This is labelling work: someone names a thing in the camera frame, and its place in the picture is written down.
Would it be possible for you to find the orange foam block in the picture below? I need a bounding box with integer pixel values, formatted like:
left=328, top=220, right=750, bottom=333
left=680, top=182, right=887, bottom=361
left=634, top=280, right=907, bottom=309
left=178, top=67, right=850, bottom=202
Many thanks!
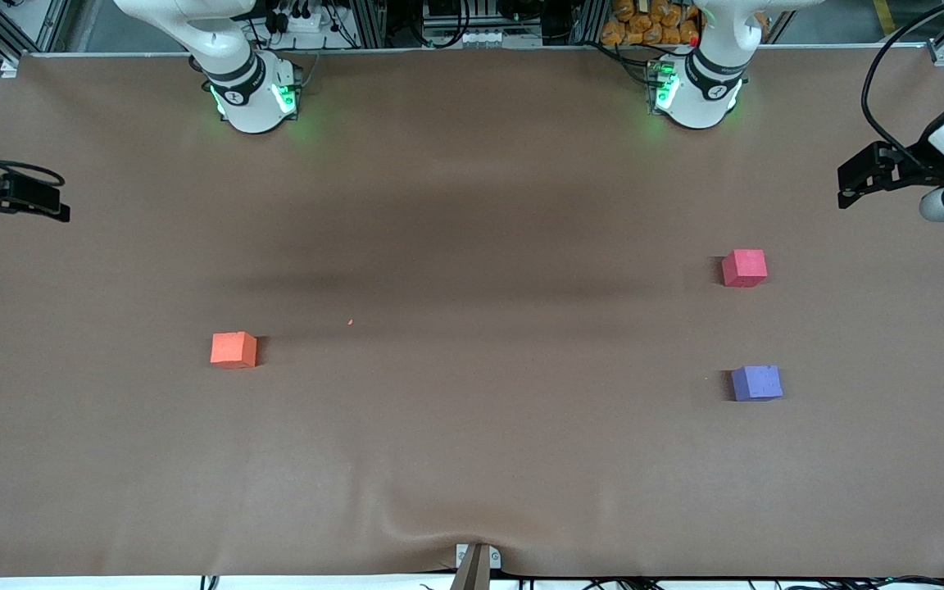
left=210, top=331, right=258, bottom=370

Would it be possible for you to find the red foam block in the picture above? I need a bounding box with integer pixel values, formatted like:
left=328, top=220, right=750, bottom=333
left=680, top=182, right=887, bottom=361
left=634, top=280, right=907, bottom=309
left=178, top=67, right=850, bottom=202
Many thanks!
left=721, top=249, right=768, bottom=288

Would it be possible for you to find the purple foam block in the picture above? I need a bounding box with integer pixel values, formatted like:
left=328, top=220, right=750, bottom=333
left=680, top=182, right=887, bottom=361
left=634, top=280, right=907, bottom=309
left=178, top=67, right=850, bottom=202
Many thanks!
left=731, top=365, right=784, bottom=402

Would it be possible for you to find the pile of orange objects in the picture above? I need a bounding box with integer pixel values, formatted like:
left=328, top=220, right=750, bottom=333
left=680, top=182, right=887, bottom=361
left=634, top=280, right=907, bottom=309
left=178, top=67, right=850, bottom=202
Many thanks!
left=600, top=0, right=701, bottom=47

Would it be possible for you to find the white power strip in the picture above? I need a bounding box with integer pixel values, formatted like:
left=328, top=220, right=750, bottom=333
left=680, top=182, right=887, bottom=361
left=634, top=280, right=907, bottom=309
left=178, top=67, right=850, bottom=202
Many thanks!
left=278, top=8, right=328, bottom=34

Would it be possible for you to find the white connector block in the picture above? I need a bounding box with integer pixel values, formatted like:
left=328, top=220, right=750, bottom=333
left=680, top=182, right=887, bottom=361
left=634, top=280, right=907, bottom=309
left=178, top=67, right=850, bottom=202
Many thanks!
left=423, top=28, right=544, bottom=49

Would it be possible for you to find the brown table cover sheet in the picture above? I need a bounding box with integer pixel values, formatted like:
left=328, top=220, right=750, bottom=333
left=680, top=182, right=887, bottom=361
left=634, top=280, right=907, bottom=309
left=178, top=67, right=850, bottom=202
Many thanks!
left=0, top=45, right=944, bottom=579

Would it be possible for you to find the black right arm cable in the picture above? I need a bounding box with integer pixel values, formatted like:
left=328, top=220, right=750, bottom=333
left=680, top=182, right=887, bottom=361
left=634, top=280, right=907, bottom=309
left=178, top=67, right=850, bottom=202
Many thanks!
left=0, top=134, right=68, bottom=189

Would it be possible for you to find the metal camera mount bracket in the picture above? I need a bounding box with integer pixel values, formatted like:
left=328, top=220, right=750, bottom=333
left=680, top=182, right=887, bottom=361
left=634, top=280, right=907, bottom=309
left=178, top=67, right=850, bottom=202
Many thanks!
left=449, top=542, right=503, bottom=590

